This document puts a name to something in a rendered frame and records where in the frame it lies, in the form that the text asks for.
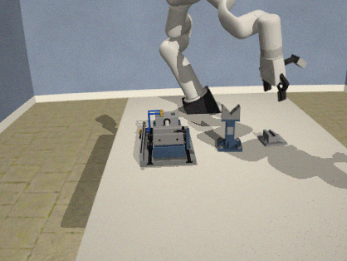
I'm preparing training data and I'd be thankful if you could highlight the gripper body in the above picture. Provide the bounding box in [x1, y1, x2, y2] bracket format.
[260, 53, 286, 86]

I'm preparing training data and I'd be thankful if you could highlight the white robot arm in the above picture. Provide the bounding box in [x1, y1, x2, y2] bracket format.
[159, 0, 307, 103]

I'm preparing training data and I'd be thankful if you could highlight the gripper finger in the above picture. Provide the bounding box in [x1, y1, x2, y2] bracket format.
[262, 80, 271, 91]
[277, 73, 290, 101]

